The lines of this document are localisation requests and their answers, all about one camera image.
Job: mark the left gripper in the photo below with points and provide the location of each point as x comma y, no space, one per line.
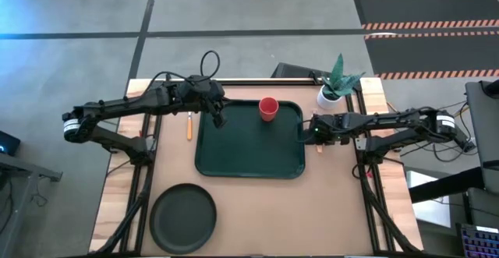
187,100

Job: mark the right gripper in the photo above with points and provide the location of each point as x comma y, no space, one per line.
337,129

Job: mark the dark green tray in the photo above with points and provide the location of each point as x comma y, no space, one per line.
249,149

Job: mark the red plastic cup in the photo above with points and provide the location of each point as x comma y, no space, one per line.
269,108

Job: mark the dark grey round plate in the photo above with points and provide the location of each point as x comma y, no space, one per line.
183,219

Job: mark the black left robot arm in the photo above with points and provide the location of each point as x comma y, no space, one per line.
124,104

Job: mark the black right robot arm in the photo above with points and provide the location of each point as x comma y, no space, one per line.
390,119

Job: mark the green plant in white pot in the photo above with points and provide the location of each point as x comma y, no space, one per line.
329,100

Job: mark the black chair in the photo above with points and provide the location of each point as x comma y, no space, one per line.
292,71

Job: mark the beige table mat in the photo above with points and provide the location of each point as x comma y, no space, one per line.
265,227

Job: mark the black beam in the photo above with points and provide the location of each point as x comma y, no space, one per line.
444,186

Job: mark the white box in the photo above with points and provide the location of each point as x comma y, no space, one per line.
429,211

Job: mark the black power adapter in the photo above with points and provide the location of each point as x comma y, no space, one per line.
468,145

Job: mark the grey monitor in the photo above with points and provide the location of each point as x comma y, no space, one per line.
487,133

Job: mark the black hazard-striped floor mat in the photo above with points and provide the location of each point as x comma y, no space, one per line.
429,6

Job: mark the backlit computer keyboard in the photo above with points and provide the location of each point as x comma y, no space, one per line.
479,246

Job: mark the grey desk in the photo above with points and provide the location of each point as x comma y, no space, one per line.
23,166

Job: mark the black device with blue light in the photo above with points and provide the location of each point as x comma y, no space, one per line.
8,143

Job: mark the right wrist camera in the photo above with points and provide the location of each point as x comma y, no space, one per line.
317,135

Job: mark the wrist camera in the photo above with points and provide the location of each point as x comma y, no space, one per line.
202,85
317,135

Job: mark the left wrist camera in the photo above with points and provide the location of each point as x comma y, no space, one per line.
202,85

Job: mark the black aluminium table frame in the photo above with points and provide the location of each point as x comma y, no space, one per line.
253,82

